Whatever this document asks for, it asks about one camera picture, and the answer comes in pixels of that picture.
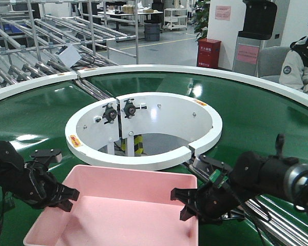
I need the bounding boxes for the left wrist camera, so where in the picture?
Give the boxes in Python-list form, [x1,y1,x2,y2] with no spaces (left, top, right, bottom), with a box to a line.
[30,149,63,166]

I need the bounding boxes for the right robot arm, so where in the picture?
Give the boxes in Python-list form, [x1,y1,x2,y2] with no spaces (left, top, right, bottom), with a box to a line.
[170,134,308,224]

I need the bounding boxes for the pink notice on pillar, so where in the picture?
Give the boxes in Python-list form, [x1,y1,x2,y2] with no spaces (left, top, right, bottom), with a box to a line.
[215,6,232,21]

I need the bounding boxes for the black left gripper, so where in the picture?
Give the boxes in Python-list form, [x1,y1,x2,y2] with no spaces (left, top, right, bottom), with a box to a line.
[8,161,80,212]

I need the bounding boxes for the steel conveyor rollers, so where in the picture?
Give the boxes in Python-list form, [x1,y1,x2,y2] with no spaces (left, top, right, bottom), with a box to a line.
[185,159,308,245]
[74,79,112,100]

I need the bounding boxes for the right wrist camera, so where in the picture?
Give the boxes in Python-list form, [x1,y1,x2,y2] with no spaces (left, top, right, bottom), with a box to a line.
[191,154,233,183]

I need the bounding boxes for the dark grey crate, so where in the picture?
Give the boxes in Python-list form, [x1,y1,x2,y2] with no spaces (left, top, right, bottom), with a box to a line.
[144,23,160,42]

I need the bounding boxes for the person in white jacket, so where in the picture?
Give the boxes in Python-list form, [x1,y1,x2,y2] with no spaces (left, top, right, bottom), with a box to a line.
[279,35,308,94]

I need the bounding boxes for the white outer conveyor rim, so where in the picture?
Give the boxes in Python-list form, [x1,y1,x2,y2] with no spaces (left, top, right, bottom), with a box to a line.
[0,65,308,107]

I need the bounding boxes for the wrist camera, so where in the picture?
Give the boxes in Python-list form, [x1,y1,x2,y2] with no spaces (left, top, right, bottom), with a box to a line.
[30,149,63,166]
[191,154,233,183]

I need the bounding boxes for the white shelf cart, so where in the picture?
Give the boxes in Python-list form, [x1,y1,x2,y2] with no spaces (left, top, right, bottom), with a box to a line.
[163,8,187,31]

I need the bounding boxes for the steel conveyor rollers near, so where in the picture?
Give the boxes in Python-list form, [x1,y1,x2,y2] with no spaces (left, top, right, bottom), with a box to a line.
[185,159,308,245]

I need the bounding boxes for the white inner conveyor ring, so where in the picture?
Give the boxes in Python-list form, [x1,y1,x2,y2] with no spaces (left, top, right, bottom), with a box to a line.
[65,92,223,172]

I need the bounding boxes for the red fire extinguisher cabinet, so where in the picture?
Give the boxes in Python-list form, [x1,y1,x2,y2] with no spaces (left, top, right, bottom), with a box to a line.
[197,38,221,69]

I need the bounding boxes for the pink plastic bin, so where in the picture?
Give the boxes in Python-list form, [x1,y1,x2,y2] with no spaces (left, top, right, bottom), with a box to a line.
[24,165,198,245]

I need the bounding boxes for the white box on rack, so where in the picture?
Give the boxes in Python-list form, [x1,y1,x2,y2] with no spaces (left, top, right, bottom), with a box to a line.
[54,44,82,68]

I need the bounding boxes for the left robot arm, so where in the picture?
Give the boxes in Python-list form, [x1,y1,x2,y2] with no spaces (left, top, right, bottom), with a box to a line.
[0,140,80,212]

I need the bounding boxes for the grey armchair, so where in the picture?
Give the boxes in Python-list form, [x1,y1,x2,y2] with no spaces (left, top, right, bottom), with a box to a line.
[258,46,290,83]

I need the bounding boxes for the steel conveyor rollers far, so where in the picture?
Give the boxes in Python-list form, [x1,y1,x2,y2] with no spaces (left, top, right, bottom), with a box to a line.
[74,79,112,100]

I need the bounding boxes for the green plant by pillar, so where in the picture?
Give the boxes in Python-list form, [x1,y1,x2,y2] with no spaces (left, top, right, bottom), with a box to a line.
[192,1,210,40]

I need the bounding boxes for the metal roller rack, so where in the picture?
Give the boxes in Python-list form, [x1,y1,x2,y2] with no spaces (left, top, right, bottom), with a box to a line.
[0,1,139,89]

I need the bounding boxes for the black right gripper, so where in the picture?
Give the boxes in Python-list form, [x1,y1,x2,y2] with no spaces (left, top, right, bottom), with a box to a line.
[170,182,240,222]

